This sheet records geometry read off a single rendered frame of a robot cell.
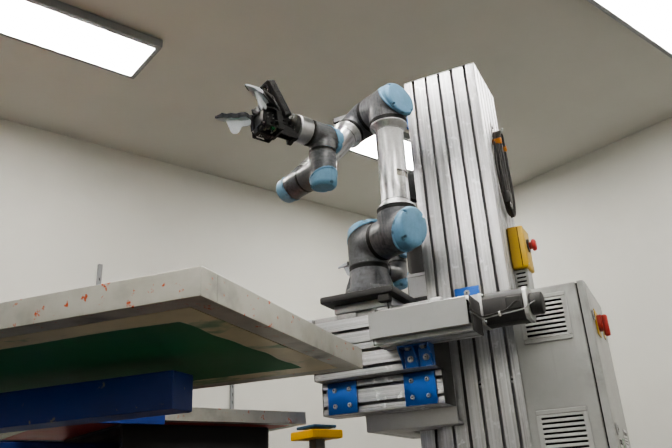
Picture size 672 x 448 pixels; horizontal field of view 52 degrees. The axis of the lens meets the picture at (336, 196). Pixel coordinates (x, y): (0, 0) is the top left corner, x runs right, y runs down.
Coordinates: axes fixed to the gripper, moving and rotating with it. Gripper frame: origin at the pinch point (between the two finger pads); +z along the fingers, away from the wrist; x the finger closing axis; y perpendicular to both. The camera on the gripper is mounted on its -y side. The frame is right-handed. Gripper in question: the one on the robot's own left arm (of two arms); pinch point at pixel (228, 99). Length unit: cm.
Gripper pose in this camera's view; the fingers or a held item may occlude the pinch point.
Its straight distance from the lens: 179.9
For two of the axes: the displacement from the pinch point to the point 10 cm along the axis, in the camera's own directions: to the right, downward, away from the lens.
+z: -7.8, -2.2, -5.9
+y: 1.4, 8.6, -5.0
